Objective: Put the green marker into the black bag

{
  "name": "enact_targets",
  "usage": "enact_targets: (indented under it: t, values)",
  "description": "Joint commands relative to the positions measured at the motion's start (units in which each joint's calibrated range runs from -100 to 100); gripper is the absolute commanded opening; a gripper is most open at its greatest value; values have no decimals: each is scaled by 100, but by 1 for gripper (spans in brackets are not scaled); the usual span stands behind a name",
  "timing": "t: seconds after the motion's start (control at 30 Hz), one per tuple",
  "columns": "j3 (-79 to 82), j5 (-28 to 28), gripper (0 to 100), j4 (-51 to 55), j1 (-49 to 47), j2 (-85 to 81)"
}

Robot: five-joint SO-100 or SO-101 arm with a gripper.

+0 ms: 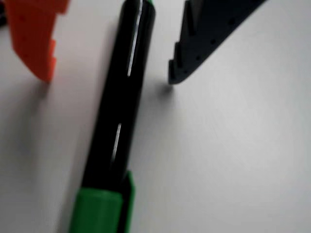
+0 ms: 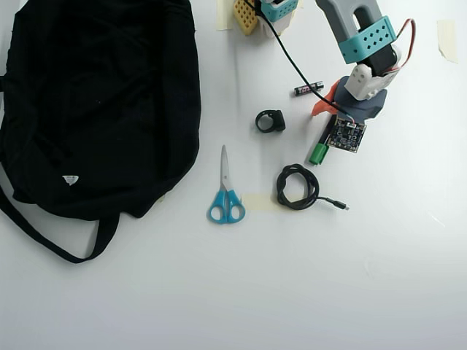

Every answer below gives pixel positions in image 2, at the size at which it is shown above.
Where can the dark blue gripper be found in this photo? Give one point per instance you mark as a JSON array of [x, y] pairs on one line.
[[325, 101]]

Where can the green capped black marker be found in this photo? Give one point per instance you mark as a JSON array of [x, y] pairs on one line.
[[318, 153]]

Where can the white yellow teal robot base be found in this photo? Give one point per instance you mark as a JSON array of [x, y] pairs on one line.
[[246, 16]]

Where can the grey and teal robot arm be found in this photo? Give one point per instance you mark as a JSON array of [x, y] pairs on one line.
[[365, 40]]

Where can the black fabric bag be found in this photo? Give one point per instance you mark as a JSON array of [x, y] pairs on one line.
[[91, 109]]

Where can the black AAA battery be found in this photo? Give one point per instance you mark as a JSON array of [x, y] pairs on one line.
[[308, 88]]

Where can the short masking tape patch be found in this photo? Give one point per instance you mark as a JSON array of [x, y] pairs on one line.
[[255, 201]]

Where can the long masking tape strip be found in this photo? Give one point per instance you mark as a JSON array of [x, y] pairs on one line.
[[224, 18]]

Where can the torn masking tape piece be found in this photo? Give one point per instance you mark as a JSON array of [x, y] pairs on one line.
[[448, 40]]

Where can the bare camera circuit board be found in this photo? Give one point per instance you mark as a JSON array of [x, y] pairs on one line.
[[346, 135]]

